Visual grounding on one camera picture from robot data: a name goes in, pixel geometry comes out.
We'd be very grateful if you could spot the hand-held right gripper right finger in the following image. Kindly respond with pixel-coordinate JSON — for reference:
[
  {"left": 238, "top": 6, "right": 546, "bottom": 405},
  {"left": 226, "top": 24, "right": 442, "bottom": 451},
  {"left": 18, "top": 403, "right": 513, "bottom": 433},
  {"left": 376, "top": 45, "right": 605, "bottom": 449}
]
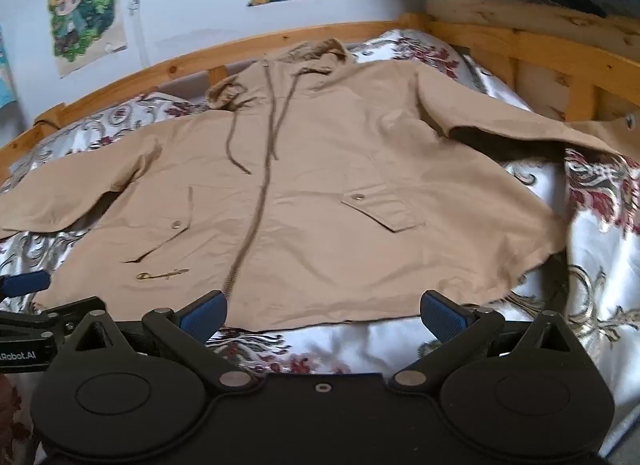
[{"left": 389, "top": 289, "right": 577, "bottom": 392}]

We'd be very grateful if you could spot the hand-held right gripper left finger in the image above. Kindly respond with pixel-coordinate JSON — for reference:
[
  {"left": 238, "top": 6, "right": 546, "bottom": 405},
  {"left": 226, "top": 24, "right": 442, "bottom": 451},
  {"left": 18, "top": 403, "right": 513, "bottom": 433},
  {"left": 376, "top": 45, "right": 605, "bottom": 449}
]
[{"left": 74, "top": 289, "right": 257, "bottom": 392}]

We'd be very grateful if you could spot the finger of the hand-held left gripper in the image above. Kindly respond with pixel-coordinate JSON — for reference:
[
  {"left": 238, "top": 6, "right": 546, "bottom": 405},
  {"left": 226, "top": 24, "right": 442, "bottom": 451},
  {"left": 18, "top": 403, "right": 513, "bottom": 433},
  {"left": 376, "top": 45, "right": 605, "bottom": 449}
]
[
  {"left": 0, "top": 272, "right": 52, "bottom": 298},
  {"left": 0, "top": 297, "right": 107, "bottom": 341}
]

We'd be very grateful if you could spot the tan blanket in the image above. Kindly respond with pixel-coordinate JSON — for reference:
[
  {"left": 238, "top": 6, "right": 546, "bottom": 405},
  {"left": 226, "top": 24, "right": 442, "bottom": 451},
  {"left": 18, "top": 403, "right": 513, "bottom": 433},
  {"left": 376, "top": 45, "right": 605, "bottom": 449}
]
[{"left": 0, "top": 37, "right": 640, "bottom": 333}]

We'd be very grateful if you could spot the white floral blanket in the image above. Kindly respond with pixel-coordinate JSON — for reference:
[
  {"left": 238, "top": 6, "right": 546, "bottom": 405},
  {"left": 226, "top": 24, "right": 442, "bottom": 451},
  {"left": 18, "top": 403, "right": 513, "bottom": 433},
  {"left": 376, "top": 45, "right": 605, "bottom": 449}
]
[{"left": 0, "top": 27, "right": 640, "bottom": 465}]

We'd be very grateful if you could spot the blue-edged wall poster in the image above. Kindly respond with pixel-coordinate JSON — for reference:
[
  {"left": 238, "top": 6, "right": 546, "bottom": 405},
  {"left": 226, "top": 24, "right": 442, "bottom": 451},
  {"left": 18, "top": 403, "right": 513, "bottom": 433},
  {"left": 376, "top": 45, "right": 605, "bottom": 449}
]
[{"left": 0, "top": 25, "right": 19, "bottom": 110}]

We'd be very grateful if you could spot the cartoon character wall poster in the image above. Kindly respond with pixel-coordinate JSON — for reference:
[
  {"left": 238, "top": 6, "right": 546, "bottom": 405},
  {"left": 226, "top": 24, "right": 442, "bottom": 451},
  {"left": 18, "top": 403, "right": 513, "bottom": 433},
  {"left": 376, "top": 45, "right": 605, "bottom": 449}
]
[{"left": 46, "top": 0, "right": 129, "bottom": 78}]

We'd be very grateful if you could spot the wooden bed frame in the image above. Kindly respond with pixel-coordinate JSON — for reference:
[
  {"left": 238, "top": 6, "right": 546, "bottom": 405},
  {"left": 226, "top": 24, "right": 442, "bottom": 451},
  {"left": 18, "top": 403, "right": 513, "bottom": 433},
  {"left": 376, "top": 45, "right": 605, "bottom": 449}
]
[{"left": 0, "top": 0, "right": 640, "bottom": 180}]

